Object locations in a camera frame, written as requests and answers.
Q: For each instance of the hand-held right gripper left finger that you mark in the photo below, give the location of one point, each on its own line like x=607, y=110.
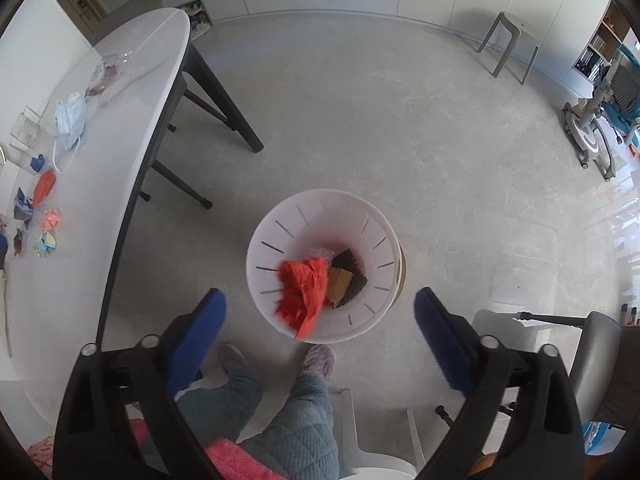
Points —
x=200, y=330

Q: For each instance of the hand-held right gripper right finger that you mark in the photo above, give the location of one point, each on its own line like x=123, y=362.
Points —
x=442, y=335

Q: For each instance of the white slotted waste bin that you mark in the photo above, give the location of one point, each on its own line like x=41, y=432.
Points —
x=325, y=220

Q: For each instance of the yellow and blue paper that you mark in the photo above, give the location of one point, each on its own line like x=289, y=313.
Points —
x=46, y=245

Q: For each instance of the pink paper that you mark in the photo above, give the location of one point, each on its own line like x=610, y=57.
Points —
x=52, y=219

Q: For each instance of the dark red paper scrap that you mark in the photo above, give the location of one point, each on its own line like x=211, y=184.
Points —
x=18, y=242

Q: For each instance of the orange paper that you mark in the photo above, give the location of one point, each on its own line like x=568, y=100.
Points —
x=45, y=185

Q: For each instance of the dark blue paper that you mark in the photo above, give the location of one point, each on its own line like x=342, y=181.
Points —
x=22, y=205

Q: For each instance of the small blue paper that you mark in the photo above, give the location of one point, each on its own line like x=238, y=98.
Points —
x=37, y=163

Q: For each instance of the blue face mask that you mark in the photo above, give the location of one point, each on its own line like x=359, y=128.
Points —
x=70, y=120

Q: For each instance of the clear plastic bag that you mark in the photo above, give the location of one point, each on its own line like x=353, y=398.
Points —
x=107, y=72

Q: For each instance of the person's left slipper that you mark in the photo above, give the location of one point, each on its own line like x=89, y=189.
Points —
x=232, y=357

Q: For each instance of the person's slipper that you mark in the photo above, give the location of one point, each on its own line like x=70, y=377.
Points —
x=317, y=360
x=232, y=357

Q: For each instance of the person's left leg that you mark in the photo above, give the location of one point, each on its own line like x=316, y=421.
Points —
x=225, y=405

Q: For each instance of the person's leg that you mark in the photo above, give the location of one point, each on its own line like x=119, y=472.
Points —
x=300, y=435
x=225, y=405

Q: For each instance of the black corrugated sheet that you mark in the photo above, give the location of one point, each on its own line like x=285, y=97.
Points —
x=352, y=265

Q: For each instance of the brown cardboard piece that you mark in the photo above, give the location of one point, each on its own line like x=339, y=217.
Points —
x=339, y=282

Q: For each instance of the person's right slipper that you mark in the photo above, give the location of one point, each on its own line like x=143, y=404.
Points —
x=317, y=360

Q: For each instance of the white plastic chair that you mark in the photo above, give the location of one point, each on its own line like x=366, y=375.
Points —
x=375, y=440

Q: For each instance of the pink fleece garment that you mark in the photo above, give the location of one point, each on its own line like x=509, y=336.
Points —
x=240, y=460

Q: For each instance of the person's right leg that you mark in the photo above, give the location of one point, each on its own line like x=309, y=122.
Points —
x=300, y=435

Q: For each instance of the grey office chair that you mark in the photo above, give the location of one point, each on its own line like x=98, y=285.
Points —
x=600, y=360

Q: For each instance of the black table leg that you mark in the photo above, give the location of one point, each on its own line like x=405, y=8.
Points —
x=225, y=105

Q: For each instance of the clear acrylic box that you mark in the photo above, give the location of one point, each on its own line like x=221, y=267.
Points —
x=27, y=135

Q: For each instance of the shoe shelf niche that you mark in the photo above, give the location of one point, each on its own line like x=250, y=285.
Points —
x=196, y=15

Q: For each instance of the grey stool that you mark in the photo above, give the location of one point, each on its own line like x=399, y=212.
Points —
x=515, y=27

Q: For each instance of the bookshelf with books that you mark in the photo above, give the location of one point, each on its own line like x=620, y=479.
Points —
x=600, y=45

